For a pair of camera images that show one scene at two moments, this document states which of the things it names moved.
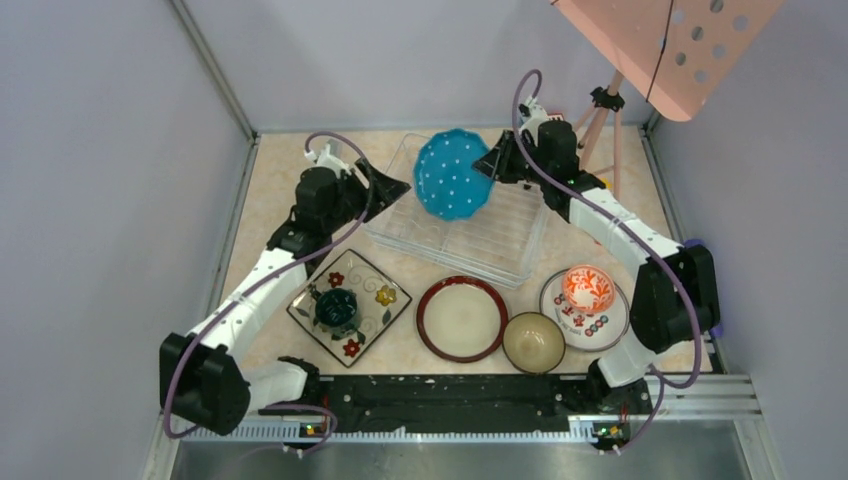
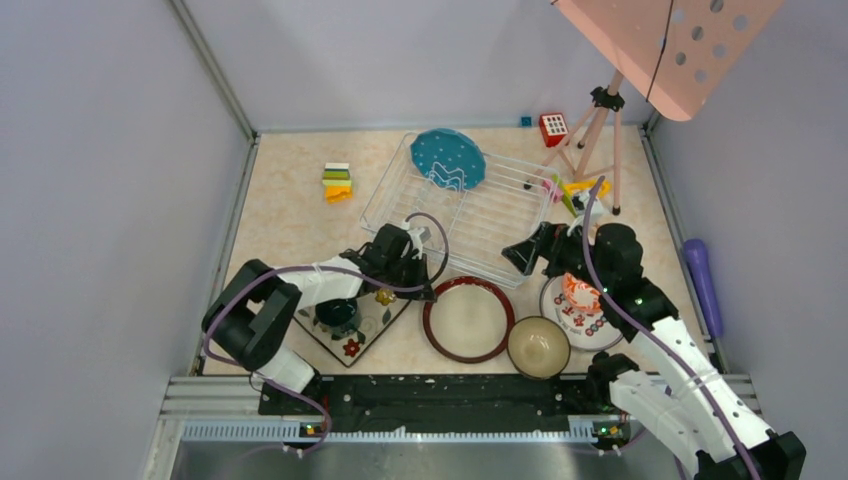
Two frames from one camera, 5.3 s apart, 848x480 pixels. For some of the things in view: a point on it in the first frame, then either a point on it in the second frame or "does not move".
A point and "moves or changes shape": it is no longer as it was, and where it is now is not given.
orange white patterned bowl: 588,289 does not move
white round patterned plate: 585,332 does not move
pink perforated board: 704,40 does not move
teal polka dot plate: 444,176 moves or changes shape
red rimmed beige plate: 462,319 does not move
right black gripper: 496,163 to 553,239
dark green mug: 336,311 does not move
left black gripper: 382,189 to 419,262
